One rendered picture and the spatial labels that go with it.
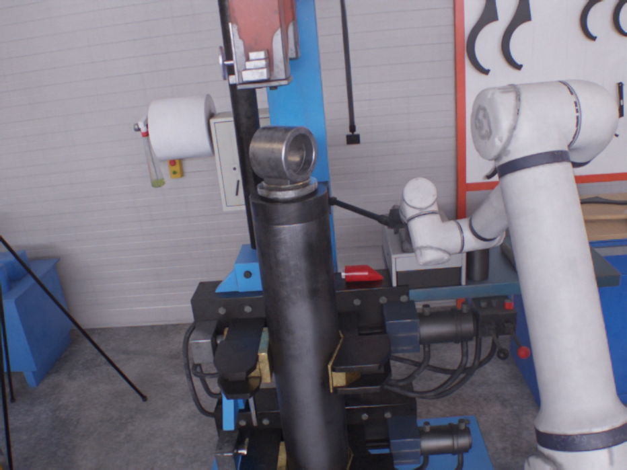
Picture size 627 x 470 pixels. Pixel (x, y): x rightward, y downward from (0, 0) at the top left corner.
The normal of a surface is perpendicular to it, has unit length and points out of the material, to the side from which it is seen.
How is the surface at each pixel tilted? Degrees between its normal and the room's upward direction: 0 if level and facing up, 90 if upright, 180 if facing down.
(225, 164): 90
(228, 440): 0
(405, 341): 90
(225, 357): 0
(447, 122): 90
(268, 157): 82
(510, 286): 90
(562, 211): 63
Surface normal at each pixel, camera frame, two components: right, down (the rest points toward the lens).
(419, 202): -0.13, -0.26
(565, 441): -0.70, 0.06
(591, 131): 0.24, 0.65
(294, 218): 0.18, 0.35
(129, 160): -0.04, 0.37
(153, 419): -0.10, -0.93
